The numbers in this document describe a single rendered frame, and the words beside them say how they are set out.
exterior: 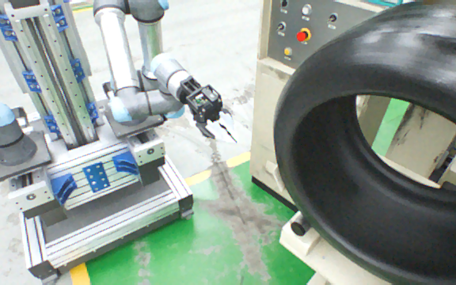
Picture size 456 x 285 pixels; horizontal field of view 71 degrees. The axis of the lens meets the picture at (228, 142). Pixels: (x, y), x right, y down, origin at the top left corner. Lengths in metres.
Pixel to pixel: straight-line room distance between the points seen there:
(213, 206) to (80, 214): 0.76
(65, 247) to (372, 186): 1.42
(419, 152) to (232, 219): 1.23
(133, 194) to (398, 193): 1.37
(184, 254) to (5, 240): 1.04
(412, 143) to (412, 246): 0.28
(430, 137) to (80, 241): 1.54
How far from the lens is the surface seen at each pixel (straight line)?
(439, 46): 0.54
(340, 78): 0.58
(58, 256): 1.82
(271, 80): 1.58
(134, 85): 1.01
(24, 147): 1.53
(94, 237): 1.79
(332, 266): 0.99
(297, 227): 0.90
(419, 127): 1.01
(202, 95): 0.82
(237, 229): 1.96
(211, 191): 2.13
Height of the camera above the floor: 1.65
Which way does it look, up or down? 43 degrees down
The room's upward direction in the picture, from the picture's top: straight up
